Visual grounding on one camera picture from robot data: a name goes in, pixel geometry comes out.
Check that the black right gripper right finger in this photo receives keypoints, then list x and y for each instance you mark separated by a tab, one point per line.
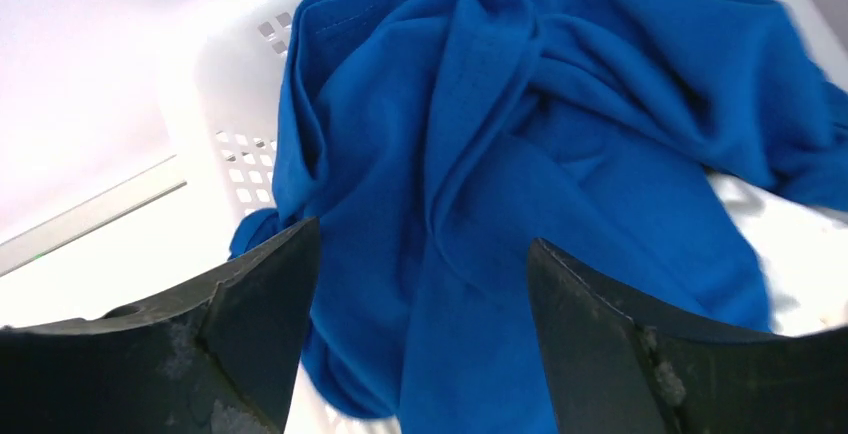
618	360

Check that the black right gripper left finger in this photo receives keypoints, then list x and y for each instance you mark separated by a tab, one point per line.
218	353

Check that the blue printed t shirt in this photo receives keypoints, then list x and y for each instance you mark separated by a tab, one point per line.
436	139

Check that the white plastic laundry basket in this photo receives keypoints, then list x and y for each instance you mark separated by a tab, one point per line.
219	98

